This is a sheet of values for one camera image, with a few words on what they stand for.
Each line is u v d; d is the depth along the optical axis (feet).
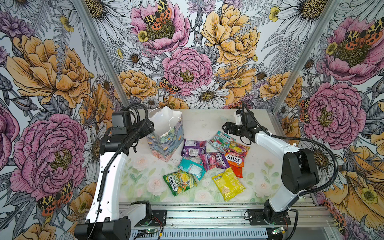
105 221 1.20
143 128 1.66
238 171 2.93
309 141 1.61
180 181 2.73
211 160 2.93
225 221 2.44
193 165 2.91
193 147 3.18
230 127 2.73
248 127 2.39
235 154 3.09
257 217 2.43
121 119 1.67
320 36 2.64
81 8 2.34
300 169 1.58
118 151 1.44
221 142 3.27
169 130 2.51
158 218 2.40
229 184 2.71
